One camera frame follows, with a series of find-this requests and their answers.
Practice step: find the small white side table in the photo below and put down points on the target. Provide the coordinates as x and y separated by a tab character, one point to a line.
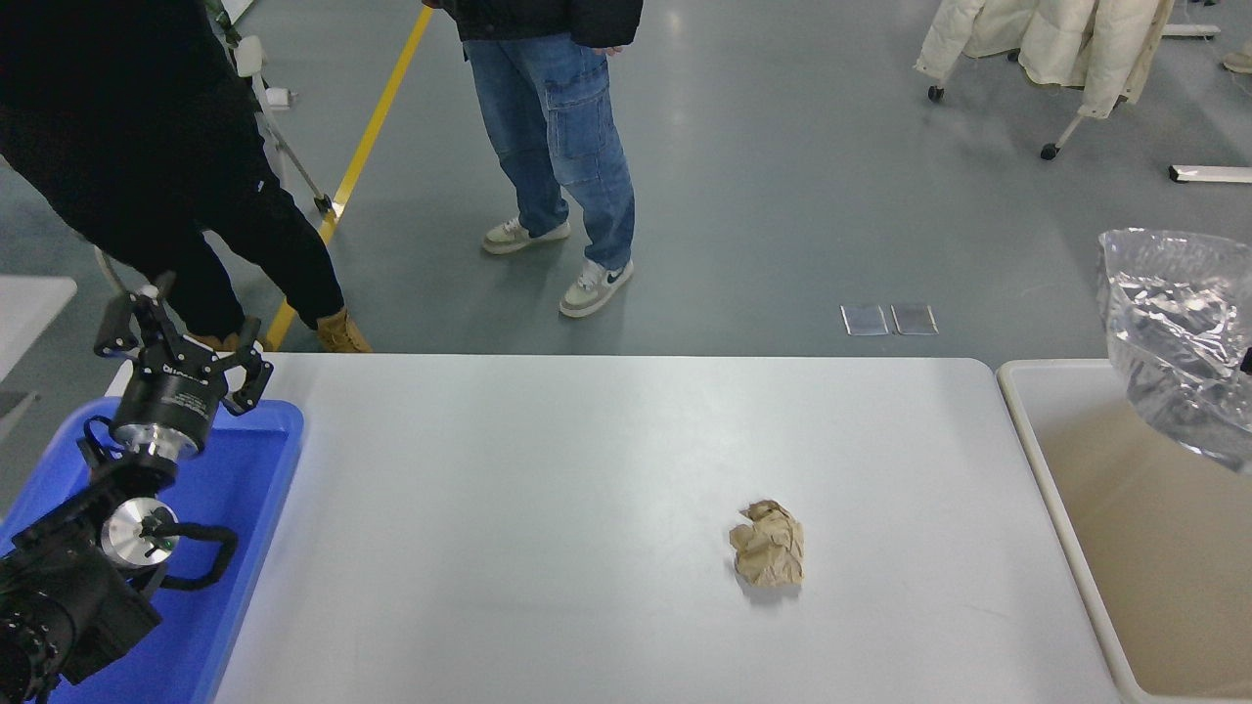
29	313

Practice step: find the white wheeled frame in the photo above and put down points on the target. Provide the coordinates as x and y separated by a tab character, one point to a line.
1064	133

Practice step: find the blue plastic tray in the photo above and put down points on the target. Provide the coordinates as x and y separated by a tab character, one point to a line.
245	469

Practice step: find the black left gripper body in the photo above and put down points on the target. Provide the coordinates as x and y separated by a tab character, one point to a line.
171	399

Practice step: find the silver foil tray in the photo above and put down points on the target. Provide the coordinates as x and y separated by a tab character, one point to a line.
1174	323

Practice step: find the white floor bar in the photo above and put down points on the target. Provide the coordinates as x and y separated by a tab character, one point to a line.
1213	174
1188	30

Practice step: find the grey chair with white frame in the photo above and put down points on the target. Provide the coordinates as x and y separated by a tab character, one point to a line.
249	54

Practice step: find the small white box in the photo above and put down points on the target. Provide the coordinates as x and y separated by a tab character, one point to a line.
279	97

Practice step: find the large pale plastic bin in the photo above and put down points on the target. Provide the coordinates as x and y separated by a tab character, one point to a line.
1125	548

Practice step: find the tan paper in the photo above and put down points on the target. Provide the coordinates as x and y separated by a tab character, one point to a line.
773	545

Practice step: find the metal floor plate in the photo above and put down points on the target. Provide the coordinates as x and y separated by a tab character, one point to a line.
914	319
865	320

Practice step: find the cream padded coat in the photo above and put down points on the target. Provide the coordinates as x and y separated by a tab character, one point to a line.
1056	39

